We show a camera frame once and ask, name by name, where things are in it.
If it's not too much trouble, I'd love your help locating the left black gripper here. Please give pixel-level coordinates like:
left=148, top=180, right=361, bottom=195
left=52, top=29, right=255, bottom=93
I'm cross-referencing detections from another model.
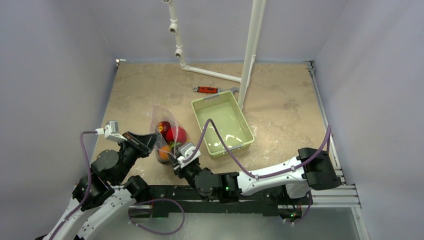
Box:
left=114, top=130, right=160, bottom=184

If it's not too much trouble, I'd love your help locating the orange toy pumpkin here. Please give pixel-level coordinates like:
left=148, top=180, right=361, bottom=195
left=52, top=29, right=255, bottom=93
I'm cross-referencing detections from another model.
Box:
left=157, top=145, right=171, bottom=161

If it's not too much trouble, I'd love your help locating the dark red toy apple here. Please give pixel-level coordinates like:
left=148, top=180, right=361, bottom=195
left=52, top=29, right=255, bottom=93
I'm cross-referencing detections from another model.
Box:
left=157, top=121, right=171, bottom=135

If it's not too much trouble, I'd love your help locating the clear zip top bag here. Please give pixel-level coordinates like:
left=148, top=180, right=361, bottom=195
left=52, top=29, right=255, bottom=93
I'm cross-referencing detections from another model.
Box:
left=150, top=104, right=190, bottom=165

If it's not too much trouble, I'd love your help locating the red toy tomato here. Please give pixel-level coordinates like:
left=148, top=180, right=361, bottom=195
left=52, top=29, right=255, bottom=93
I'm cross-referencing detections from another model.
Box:
left=165, top=126, right=188, bottom=144

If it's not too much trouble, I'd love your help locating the light green plastic basket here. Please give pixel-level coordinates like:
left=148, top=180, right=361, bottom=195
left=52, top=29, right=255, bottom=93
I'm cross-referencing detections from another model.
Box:
left=191, top=91, right=255, bottom=151

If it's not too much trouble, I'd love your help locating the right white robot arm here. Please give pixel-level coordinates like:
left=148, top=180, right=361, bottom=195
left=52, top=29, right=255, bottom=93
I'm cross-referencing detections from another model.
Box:
left=172, top=147, right=341, bottom=204

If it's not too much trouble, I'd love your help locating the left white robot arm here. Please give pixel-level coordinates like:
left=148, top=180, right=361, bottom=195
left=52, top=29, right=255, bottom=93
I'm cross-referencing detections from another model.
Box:
left=39, top=128, right=159, bottom=240

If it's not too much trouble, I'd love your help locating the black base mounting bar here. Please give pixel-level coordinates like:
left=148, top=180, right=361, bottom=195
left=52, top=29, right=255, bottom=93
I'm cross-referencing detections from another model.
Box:
left=124, top=176, right=313, bottom=220

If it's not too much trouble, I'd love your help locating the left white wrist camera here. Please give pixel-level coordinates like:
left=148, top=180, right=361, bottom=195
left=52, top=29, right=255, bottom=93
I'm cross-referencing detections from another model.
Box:
left=95, top=120, right=127, bottom=143

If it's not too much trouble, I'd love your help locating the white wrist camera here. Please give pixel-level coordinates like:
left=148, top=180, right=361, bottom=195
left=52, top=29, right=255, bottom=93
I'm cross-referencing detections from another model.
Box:
left=95, top=120, right=127, bottom=143
left=177, top=142, right=201, bottom=169

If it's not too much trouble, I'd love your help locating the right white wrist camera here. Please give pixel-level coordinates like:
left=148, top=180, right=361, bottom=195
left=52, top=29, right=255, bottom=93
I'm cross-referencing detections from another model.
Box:
left=177, top=142, right=201, bottom=169

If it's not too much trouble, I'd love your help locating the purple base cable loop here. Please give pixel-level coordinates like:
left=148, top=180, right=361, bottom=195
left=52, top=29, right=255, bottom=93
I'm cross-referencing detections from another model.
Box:
left=127, top=196, right=185, bottom=235

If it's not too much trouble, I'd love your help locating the red handled adjustable wrench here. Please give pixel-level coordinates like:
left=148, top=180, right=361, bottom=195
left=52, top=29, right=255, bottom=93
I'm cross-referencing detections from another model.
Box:
left=192, top=86, right=240, bottom=94

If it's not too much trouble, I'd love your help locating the aluminium rail frame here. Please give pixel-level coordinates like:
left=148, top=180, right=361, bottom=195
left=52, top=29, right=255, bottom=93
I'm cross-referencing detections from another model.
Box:
left=304, top=60, right=370, bottom=240

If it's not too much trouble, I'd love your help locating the white pvc pipe frame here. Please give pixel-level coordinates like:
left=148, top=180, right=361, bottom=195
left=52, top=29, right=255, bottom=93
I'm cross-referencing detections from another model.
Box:
left=163, top=0, right=267, bottom=109

